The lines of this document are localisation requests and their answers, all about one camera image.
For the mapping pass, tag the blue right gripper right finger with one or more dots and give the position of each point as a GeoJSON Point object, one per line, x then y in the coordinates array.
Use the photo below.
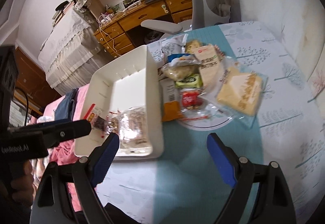
{"type": "Point", "coordinates": [224, 159]}

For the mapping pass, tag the white lace covered furniture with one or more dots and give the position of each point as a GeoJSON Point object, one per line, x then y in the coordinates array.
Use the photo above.
{"type": "Point", "coordinates": [71, 54]}

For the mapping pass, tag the orange and white snack bar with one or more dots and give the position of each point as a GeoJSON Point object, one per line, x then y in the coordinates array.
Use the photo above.
{"type": "Point", "coordinates": [171, 107]}

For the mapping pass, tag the brown nut snack clear bag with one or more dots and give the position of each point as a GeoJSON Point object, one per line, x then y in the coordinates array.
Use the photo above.
{"type": "Point", "coordinates": [101, 121]}

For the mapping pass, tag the beige soda cracker pack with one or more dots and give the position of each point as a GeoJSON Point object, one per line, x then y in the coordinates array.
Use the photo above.
{"type": "Point", "coordinates": [209, 57]}

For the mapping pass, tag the pale pastry clear wrapper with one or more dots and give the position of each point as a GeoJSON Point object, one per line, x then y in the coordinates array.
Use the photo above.
{"type": "Point", "coordinates": [181, 67]}

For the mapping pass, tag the person's left hand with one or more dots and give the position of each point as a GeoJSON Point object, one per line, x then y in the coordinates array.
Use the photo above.
{"type": "Point", "coordinates": [16, 207]}

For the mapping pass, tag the white plastic organizer tray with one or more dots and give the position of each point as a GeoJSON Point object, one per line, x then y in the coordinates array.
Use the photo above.
{"type": "Point", "coordinates": [130, 81]}

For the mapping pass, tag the clear pouch red candy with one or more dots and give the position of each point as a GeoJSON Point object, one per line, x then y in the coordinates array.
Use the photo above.
{"type": "Point", "coordinates": [199, 114]}

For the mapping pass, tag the wooden desk with drawers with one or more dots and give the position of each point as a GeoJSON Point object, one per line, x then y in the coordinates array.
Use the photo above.
{"type": "Point", "coordinates": [125, 33]}

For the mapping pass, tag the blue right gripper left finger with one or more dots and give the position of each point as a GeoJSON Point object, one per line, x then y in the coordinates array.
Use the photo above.
{"type": "Point", "coordinates": [101, 158]}

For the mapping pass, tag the white silver foil snack bag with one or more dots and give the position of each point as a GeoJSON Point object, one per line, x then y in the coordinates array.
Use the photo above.
{"type": "Point", "coordinates": [173, 45]}

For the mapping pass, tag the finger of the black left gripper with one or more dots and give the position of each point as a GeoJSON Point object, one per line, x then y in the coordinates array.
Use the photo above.
{"type": "Point", "coordinates": [55, 132]}

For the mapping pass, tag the puffed rice cake clear pack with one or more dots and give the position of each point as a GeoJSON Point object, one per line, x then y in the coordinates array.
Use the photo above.
{"type": "Point", "coordinates": [192, 45]}

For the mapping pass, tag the navy blue garment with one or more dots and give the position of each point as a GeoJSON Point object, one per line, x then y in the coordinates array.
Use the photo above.
{"type": "Point", "coordinates": [67, 107]}

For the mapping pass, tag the green wrapped small snack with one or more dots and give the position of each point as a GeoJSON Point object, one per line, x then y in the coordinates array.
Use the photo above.
{"type": "Point", "coordinates": [193, 81]}

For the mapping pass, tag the yellow wafer pack blue wrapper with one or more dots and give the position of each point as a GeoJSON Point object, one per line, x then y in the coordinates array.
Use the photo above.
{"type": "Point", "coordinates": [236, 91]}

